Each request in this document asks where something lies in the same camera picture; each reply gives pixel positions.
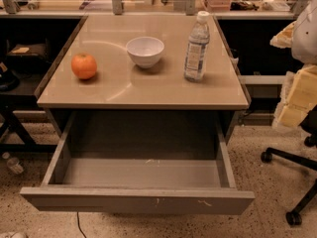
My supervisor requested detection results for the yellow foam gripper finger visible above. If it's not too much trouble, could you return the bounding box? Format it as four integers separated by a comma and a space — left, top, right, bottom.
272, 64, 317, 129

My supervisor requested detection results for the grey top drawer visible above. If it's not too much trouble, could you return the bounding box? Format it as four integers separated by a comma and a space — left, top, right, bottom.
21, 110, 255, 215

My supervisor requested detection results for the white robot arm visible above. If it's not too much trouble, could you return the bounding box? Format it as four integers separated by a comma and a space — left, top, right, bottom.
269, 0, 317, 131

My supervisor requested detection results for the grey drawer cabinet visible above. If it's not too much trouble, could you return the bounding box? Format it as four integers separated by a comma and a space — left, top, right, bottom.
38, 14, 250, 111

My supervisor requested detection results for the clear plastic water bottle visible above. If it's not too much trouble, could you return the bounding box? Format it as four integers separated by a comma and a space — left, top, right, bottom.
184, 11, 210, 81

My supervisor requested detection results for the white bowl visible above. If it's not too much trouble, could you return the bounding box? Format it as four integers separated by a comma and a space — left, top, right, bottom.
126, 37, 164, 68

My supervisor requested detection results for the orange fruit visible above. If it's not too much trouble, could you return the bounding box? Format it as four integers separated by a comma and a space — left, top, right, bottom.
71, 53, 97, 80

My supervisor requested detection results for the black side table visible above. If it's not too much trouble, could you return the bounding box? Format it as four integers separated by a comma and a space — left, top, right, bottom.
0, 43, 58, 155

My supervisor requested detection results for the small jar on floor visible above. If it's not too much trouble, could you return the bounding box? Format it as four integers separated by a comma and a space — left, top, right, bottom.
2, 152, 24, 175

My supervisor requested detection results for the black floor cable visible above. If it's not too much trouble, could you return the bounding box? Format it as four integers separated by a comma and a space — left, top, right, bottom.
75, 211, 87, 238

